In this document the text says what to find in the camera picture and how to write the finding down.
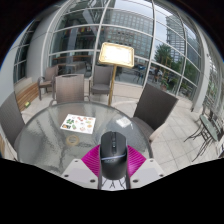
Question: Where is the small clear card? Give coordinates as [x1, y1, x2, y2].
[115, 116, 133, 128]

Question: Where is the wooden slatted bench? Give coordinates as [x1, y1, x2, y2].
[14, 81, 40, 113]

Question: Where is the colourful picture menu card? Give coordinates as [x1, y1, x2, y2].
[59, 113, 97, 135]

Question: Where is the brass table hub ring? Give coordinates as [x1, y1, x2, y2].
[65, 134, 81, 147]

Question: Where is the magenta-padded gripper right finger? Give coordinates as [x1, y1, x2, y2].
[125, 145, 166, 190]

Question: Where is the gold menu stand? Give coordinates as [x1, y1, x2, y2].
[98, 41, 136, 107]

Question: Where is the dark folding table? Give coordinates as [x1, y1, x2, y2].
[183, 113, 219, 163]

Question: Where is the grey wicker chair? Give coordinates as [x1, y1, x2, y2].
[131, 82, 179, 143]
[37, 64, 59, 101]
[0, 91, 26, 148]
[49, 73, 90, 107]
[89, 64, 114, 96]

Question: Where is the dark grey computer mouse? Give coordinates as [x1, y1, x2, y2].
[99, 130, 129, 180]

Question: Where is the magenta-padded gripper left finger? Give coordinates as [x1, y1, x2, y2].
[60, 144, 103, 190]

